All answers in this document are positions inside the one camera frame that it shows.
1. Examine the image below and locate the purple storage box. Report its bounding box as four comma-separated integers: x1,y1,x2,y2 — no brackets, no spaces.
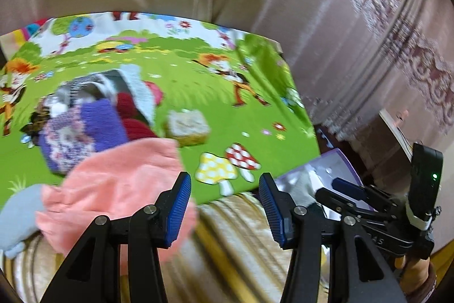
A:
274,149,375,224

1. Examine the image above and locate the light blue plush toy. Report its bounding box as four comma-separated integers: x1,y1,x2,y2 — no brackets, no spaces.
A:
0,184,45,259

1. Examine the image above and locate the pink fleece cloth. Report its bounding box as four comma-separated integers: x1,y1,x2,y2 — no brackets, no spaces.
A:
36,138,184,254

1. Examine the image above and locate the purple knitted sock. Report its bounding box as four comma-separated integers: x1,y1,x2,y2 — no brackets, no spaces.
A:
39,99,129,175

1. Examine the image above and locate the red crochet flower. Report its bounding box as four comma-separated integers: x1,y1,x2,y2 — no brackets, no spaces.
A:
116,92,157,141

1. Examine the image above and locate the beige scouring sponge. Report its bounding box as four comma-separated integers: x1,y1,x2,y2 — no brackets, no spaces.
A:
165,110,211,147

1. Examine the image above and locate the grey striped drawstring pouch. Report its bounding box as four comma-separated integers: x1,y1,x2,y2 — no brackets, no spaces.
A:
43,64,156,125

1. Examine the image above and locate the right hand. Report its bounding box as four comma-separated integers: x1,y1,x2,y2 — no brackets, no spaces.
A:
394,255,433,295

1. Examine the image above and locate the white side table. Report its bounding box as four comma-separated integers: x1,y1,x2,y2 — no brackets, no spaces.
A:
379,109,413,160

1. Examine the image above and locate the cartoon green bedsheet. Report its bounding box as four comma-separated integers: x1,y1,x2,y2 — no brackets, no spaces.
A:
1,12,319,204

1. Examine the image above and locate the pink round crochet coaster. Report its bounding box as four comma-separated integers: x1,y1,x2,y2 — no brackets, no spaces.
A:
145,82,164,105

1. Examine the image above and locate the colourful striped blanket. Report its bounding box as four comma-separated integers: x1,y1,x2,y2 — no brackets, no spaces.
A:
0,18,47,60

